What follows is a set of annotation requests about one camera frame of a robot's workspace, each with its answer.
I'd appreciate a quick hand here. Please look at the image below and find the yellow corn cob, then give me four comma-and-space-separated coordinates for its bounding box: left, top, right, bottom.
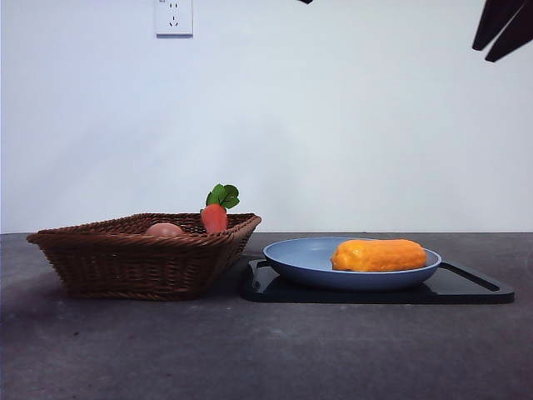
331, 237, 428, 273

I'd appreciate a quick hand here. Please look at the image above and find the brown woven wicker basket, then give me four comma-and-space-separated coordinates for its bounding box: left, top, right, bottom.
26, 212, 262, 302

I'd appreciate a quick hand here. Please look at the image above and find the orange carrot with green leaves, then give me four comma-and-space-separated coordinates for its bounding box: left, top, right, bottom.
200, 183, 241, 234

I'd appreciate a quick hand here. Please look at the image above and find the light blue plate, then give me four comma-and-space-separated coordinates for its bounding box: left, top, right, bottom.
262, 237, 442, 292

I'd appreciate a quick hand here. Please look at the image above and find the pale brown egg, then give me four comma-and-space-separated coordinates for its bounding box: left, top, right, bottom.
144, 222, 185, 238

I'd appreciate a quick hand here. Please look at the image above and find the dark rectangular tray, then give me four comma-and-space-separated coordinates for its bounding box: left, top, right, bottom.
240, 257, 516, 305

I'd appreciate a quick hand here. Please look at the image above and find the white wall power outlet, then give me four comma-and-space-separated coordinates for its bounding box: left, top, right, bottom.
155, 0, 195, 39

